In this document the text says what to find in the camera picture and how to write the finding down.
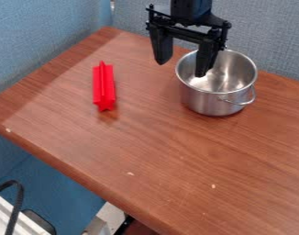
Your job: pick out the white appliance at corner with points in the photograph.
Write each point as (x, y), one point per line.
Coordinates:
(26, 225)

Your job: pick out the red star-shaped bar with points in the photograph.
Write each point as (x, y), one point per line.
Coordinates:
(103, 87)

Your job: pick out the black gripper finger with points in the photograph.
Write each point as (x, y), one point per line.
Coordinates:
(206, 57)
(162, 44)

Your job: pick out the white table frame part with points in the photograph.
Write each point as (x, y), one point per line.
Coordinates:
(107, 221)

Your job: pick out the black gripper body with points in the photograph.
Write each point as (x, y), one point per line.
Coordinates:
(194, 13)

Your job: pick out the metal pot with handle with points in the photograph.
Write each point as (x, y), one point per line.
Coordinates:
(226, 89)

